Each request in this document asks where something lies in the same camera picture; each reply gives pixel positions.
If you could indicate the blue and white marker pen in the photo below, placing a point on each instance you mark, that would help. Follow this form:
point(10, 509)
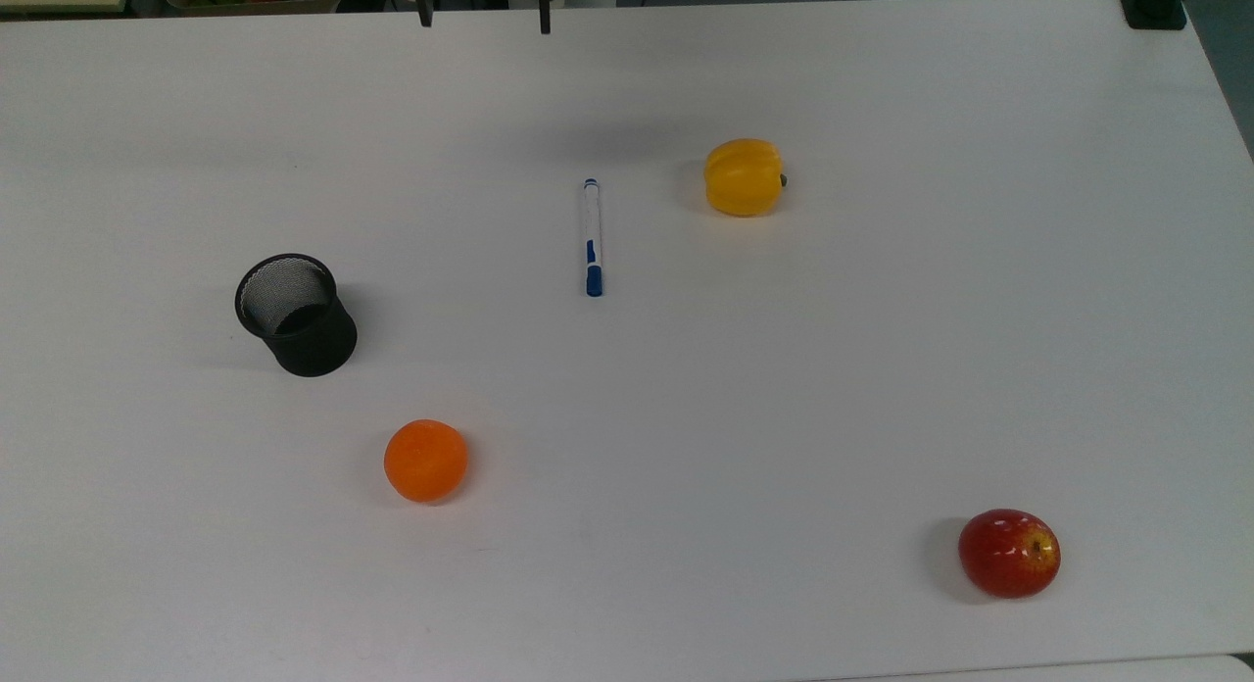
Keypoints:
point(592, 236)

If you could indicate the black mesh pen cup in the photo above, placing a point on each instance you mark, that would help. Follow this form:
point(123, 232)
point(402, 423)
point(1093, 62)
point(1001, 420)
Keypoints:
point(318, 344)

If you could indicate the yellow bell pepper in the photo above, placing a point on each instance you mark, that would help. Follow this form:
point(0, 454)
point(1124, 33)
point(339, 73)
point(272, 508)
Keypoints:
point(744, 177)

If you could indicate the orange fruit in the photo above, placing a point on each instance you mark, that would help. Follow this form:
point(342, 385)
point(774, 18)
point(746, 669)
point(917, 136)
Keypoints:
point(425, 461)

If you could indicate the red apple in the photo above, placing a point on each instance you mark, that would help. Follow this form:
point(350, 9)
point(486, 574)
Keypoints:
point(1009, 554)

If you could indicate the black clamp mount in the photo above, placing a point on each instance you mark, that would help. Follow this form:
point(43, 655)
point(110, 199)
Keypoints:
point(1154, 6)

